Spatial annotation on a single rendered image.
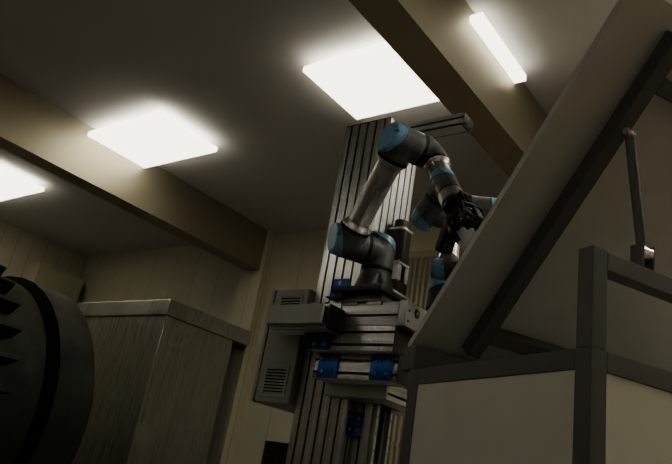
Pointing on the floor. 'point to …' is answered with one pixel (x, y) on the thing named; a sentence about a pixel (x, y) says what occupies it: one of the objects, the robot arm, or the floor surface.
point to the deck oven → (154, 381)
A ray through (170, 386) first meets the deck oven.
